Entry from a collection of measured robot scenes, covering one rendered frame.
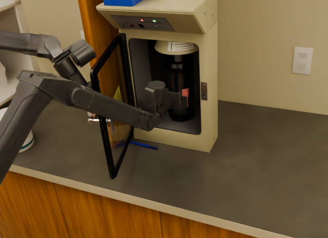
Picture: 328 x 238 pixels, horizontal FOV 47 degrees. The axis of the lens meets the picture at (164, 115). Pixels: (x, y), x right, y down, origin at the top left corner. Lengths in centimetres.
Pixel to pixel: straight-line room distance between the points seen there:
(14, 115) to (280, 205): 82
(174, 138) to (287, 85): 56
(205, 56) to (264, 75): 51
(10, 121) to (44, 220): 99
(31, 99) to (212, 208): 66
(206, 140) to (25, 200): 82
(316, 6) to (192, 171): 77
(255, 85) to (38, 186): 101
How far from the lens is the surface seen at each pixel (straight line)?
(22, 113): 82
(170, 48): 129
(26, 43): 118
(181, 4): 113
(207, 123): 135
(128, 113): 108
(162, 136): 146
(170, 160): 140
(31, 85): 83
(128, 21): 122
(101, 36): 134
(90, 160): 146
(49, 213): 169
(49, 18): 210
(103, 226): 154
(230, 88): 176
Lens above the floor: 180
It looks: 31 degrees down
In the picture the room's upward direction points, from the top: 5 degrees counter-clockwise
